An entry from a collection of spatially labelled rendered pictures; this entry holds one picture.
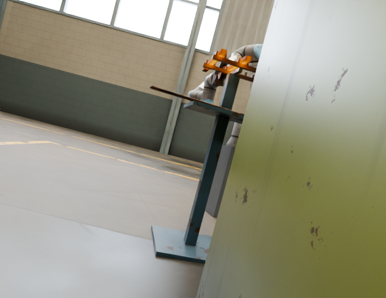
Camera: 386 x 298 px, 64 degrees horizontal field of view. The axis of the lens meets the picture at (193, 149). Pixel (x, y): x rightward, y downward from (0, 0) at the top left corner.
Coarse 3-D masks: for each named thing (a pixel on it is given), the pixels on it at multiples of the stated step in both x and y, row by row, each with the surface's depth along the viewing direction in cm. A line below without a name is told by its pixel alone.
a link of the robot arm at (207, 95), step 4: (204, 88) 213; (208, 88) 211; (212, 88) 212; (200, 92) 217; (204, 92) 212; (208, 92) 211; (212, 92) 212; (200, 96) 215; (204, 96) 212; (208, 96) 212; (212, 96) 212; (200, 100) 215; (204, 100) 212; (208, 100) 212; (212, 100) 213
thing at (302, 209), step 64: (320, 0) 58; (384, 0) 38; (320, 64) 51; (384, 64) 35; (256, 128) 79; (320, 128) 46; (384, 128) 32; (256, 192) 66; (320, 192) 41; (384, 192) 30; (256, 256) 57; (320, 256) 37; (384, 256) 28
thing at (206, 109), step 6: (192, 102) 152; (198, 102) 150; (186, 108) 178; (192, 108) 169; (198, 108) 161; (204, 108) 154; (210, 108) 151; (216, 108) 152; (210, 114) 177; (216, 114) 168; (222, 114) 160; (228, 114) 153; (234, 114) 154; (240, 114) 154; (234, 120) 174; (240, 120) 166
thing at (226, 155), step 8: (224, 152) 262; (232, 152) 254; (224, 160) 259; (216, 168) 270; (224, 168) 256; (216, 176) 266; (224, 176) 254; (216, 184) 263; (224, 184) 255; (216, 192) 260; (208, 200) 269; (216, 200) 256; (208, 208) 266; (216, 208) 255; (216, 216) 256
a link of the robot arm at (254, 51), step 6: (246, 48) 236; (252, 48) 231; (258, 48) 228; (246, 54) 237; (252, 54) 232; (258, 54) 228; (252, 60) 233; (258, 60) 232; (252, 66) 235; (252, 72) 236; (252, 84) 239
